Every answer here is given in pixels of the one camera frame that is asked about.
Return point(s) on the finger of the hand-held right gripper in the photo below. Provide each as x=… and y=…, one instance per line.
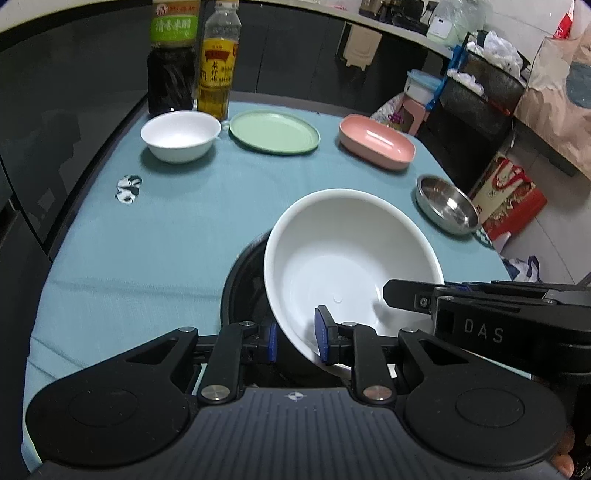
x=517, y=290
x=406, y=297

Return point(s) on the clear plastic bag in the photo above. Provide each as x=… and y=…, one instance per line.
x=459, y=11

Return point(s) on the beige hanging board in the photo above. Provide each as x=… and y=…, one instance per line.
x=362, y=46

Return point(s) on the dark vinegar bottle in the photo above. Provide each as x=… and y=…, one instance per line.
x=171, y=74

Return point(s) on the green plate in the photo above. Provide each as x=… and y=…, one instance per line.
x=274, y=131

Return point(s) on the red and white bag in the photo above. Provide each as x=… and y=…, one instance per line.
x=572, y=21

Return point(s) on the black bowl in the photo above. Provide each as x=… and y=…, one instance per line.
x=244, y=290

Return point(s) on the blue and white plastic bag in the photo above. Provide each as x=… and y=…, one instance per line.
x=521, y=270

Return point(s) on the red gift bag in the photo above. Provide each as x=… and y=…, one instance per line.
x=508, y=203

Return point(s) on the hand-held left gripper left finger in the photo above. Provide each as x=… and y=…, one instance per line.
x=272, y=342

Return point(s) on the stainless steel plate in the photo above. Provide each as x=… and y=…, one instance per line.
x=445, y=203

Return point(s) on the pink stool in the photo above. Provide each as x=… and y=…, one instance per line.
x=411, y=115

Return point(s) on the teal tablecloth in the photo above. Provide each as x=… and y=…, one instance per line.
x=161, y=240

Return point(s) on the black mesh basket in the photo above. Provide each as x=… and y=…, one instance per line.
x=485, y=87

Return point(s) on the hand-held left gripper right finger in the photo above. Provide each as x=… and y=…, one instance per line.
x=322, y=337

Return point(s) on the small white bowl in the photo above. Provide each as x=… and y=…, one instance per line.
x=180, y=138

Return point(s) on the pink dish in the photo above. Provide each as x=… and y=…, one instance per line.
x=376, y=143

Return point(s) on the yellow oil bottle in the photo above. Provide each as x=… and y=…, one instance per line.
x=214, y=92

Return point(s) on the brown paper bag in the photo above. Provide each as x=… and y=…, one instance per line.
x=558, y=97

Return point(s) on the white kitchen appliance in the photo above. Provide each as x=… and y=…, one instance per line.
x=443, y=27

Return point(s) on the large white bowl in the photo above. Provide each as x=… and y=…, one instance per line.
x=332, y=258

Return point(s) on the black kitchen appliance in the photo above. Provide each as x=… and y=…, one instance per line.
x=392, y=11

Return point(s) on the person's right hand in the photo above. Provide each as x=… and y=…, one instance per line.
x=565, y=461

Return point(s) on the white container with blue lid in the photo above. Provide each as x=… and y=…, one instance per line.
x=421, y=86

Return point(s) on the floral plastic bag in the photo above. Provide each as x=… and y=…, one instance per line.
x=383, y=110

